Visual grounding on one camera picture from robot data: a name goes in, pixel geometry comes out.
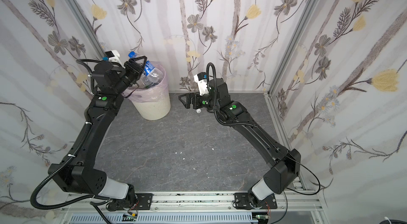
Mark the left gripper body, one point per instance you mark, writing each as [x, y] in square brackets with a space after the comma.
[132, 68]

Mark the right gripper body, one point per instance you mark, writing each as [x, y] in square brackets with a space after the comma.
[195, 99]

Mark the Pepsi blue label bottle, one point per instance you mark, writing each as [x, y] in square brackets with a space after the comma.
[152, 76]

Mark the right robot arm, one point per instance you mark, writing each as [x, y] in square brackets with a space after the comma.
[284, 164]

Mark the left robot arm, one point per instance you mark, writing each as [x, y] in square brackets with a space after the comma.
[76, 172]

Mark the pink bin liner bag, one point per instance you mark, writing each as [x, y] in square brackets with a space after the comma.
[153, 93]

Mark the cream waste bin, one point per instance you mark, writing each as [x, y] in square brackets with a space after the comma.
[154, 110]

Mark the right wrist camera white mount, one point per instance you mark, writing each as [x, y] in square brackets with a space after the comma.
[201, 80]

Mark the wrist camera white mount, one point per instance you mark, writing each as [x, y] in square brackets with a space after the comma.
[201, 80]
[112, 56]

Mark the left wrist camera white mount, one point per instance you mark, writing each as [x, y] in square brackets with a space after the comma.
[112, 56]

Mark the left aluminium corner post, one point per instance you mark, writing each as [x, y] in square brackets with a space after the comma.
[85, 26]

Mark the white slotted cable duct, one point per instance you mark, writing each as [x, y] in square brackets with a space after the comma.
[183, 218]

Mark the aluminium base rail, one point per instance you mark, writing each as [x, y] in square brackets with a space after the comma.
[223, 201]

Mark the aluminium corner frame post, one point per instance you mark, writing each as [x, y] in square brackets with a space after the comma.
[295, 37]

